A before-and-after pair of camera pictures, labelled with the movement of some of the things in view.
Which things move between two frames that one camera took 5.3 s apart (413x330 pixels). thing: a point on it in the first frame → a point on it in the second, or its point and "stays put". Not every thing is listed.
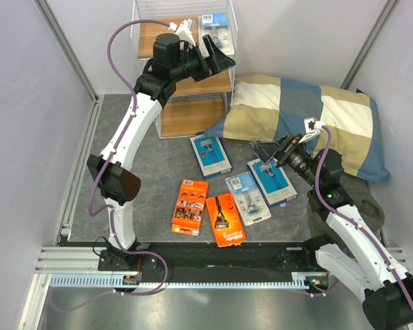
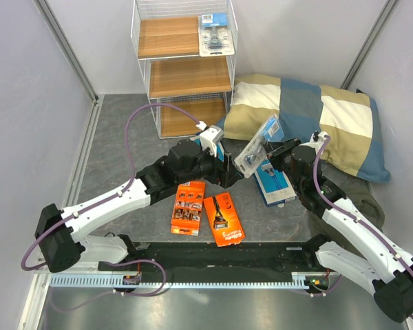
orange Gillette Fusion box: x=226 y=220 stays put
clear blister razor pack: x=218 y=25 stays put
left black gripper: x=219 y=60 → x=224 y=174
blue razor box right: x=274 y=183 stays put
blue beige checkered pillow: x=265 y=107 stays put
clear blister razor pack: x=250 y=201 → x=254 y=152
